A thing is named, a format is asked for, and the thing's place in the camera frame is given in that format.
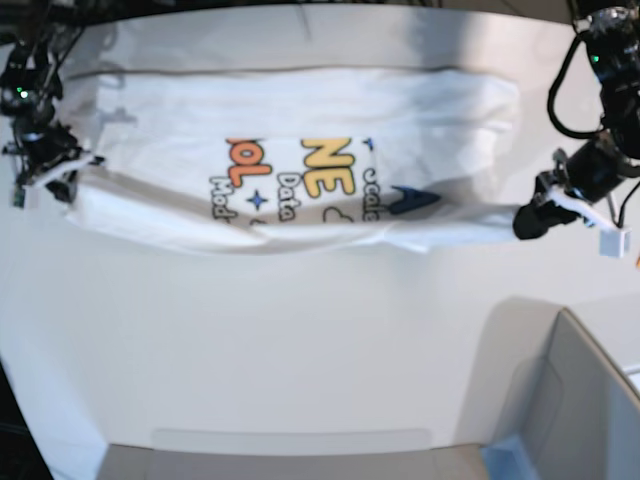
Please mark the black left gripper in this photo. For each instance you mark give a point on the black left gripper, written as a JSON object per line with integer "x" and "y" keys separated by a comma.
{"x": 588, "y": 175}

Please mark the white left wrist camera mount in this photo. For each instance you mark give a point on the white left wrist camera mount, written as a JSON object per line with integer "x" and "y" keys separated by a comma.
{"x": 614, "y": 241}

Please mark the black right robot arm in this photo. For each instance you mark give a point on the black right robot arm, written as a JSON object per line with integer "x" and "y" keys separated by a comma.
{"x": 43, "y": 35}

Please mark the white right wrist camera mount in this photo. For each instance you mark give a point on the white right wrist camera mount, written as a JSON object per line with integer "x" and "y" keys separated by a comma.
{"x": 37, "y": 182}

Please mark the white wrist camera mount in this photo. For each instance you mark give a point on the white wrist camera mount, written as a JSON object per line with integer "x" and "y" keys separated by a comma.
{"x": 614, "y": 241}
{"x": 37, "y": 182}

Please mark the grey storage bin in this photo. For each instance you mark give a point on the grey storage bin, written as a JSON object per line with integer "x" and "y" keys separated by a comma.
{"x": 568, "y": 414}

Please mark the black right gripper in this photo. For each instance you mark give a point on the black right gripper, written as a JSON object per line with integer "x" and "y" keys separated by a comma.
{"x": 35, "y": 148}

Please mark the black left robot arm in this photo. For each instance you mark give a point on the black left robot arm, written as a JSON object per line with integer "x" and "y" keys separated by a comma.
{"x": 609, "y": 31}

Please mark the white printed t-shirt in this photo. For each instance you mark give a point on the white printed t-shirt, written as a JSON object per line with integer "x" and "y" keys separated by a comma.
{"x": 290, "y": 161}

